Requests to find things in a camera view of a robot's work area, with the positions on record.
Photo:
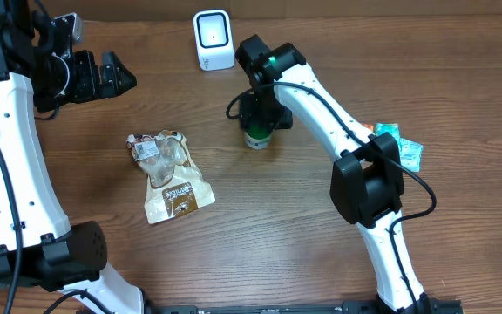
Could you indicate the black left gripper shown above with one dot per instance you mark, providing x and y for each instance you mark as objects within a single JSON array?
[{"x": 94, "y": 85}]

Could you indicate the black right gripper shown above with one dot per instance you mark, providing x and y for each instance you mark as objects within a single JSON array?
[{"x": 250, "y": 115}]

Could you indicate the green lid jar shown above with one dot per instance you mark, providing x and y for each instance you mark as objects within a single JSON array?
[{"x": 257, "y": 137}]

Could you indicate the small orange snack packet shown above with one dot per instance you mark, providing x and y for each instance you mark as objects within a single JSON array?
[{"x": 370, "y": 127}]

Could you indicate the brown beige cookie pouch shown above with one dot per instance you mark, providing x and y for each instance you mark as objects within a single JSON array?
[{"x": 175, "y": 185}]

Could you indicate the small teal white packet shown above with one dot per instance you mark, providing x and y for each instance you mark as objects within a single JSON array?
[{"x": 390, "y": 128}]

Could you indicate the teal tissue packet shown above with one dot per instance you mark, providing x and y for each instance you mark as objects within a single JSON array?
[{"x": 411, "y": 154}]

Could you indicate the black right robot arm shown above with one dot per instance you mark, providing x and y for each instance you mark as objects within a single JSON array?
[{"x": 367, "y": 178}]

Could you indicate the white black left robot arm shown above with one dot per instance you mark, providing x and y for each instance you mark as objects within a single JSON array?
[{"x": 39, "y": 72}]

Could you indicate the white barcode scanner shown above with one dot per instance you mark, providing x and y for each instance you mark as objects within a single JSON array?
[{"x": 213, "y": 39}]

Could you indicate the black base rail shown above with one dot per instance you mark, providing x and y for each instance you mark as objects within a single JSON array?
[{"x": 268, "y": 309}]

